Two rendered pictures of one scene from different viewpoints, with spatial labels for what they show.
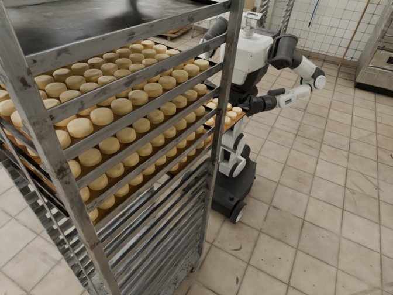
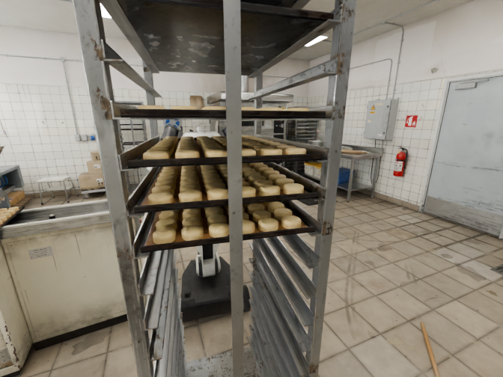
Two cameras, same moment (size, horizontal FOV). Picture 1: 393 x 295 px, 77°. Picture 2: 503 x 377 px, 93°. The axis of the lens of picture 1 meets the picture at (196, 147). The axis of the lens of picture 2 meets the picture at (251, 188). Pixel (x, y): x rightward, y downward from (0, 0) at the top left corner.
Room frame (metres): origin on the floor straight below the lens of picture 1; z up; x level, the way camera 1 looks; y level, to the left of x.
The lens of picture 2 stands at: (0.07, 0.78, 1.48)
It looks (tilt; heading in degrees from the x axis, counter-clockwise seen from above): 16 degrees down; 312
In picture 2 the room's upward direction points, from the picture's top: straight up
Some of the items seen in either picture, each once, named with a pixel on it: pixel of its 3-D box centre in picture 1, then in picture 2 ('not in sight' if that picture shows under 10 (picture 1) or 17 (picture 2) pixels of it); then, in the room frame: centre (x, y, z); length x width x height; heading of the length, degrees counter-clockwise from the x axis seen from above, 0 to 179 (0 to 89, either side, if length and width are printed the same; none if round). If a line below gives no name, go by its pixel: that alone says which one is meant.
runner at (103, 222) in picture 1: (163, 167); (272, 192); (0.57, 0.11, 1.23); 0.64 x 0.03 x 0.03; 147
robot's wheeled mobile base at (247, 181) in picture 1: (227, 172); (208, 275); (1.55, -0.30, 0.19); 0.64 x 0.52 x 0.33; 147
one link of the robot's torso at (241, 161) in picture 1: (231, 164); (207, 264); (1.57, -0.32, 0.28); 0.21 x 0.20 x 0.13; 147
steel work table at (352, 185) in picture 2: not in sight; (331, 167); (2.27, -4.31, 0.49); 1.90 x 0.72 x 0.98; 155
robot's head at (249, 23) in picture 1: (249, 23); (200, 122); (1.45, -0.23, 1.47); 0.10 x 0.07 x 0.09; 56
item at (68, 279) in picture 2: not in sight; (87, 267); (1.98, 0.45, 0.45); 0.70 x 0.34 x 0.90; 69
